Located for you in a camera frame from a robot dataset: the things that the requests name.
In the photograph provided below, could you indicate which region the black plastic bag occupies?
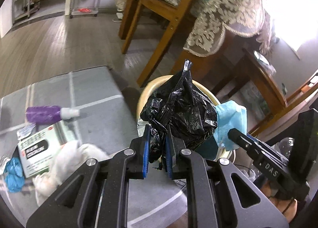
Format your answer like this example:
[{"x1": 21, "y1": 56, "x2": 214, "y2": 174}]
[{"x1": 140, "y1": 60, "x2": 217, "y2": 163}]

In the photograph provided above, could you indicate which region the blue face mask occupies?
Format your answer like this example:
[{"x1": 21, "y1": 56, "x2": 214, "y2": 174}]
[{"x1": 213, "y1": 100, "x2": 247, "y2": 151}]

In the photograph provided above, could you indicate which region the white tissue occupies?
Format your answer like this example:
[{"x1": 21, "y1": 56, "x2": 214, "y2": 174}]
[{"x1": 32, "y1": 140, "x2": 110, "y2": 206}]

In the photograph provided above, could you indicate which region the purple spray bottle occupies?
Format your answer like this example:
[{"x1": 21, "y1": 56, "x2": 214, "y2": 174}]
[{"x1": 25, "y1": 106, "x2": 80, "y2": 125}]

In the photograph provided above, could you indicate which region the green white medicine box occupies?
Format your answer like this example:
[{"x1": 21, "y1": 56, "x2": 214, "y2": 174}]
[{"x1": 17, "y1": 121, "x2": 67, "y2": 178}]

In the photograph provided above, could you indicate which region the silver foil sachet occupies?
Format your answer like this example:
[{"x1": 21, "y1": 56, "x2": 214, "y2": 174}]
[{"x1": 17, "y1": 123, "x2": 36, "y2": 141}]

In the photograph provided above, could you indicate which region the blue glove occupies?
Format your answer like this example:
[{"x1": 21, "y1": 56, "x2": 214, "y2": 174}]
[{"x1": 4, "y1": 157, "x2": 25, "y2": 193}]

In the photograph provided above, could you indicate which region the person's right hand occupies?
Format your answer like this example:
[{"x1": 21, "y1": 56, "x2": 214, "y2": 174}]
[{"x1": 260, "y1": 183, "x2": 299, "y2": 223}]

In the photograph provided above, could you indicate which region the wooden dining table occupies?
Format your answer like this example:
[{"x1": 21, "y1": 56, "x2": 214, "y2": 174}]
[{"x1": 170, "y1": 31, "x2": 317, "y2": 136}]

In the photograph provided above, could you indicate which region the white power strip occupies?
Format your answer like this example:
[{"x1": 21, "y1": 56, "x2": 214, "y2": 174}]
[{"x1": 116, "y1": 13, "x2": 123, "y2": 19}]

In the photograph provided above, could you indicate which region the wooden chair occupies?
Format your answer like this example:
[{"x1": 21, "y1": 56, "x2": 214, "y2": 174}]
[{"x1": 122, "y1": 0, "x2": 194, "y2": 87}]

